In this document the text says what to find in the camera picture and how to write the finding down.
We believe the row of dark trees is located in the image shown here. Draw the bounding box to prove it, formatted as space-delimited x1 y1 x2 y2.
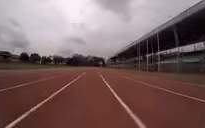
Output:
19 51 107 67

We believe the red running track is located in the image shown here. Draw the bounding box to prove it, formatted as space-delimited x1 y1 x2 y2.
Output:
0 66 205 128

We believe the green grass field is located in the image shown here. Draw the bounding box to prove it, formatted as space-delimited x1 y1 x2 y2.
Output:
0 62 79 71

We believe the grandstand building with roof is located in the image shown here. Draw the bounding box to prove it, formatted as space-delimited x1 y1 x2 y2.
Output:
106 0 205 75

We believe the low grey building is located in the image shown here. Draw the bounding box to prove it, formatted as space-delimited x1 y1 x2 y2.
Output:
0 48 22 65

